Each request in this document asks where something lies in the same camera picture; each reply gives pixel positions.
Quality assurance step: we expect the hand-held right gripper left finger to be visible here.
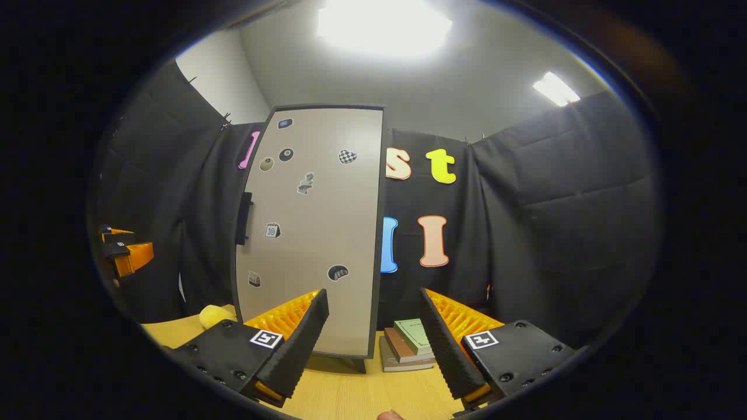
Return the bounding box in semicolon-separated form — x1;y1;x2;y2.
166;288;329;409

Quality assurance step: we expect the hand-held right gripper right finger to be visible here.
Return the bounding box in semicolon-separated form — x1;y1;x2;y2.
419;287;578;416

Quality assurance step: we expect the grey cabinet door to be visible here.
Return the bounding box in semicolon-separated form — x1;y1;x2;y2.
236;108;383;356

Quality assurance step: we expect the black door handle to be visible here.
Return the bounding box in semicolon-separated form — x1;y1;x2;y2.
235;191;253;246

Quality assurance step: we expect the brown book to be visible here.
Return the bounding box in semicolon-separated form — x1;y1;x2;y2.
384;327;435;365

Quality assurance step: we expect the yellow bumpy fruit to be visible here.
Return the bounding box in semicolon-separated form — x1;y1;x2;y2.
198;304;237;329

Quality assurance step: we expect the black backdrop cloth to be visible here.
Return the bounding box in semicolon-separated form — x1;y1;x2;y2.
88;58;663;351

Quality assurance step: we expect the large ceiling light panel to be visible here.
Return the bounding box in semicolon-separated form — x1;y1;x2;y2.
317;0;453;59

